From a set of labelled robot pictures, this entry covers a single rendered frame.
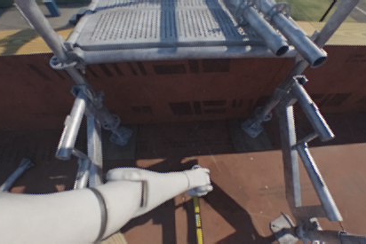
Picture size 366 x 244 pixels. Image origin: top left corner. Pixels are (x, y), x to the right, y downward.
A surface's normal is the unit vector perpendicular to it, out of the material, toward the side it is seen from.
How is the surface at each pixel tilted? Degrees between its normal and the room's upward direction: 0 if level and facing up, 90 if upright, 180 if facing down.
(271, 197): 0
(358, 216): 0
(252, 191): 0
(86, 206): 58
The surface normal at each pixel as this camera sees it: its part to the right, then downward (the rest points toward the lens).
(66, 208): 0.69, -0.70
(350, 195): 0.01, -0.52
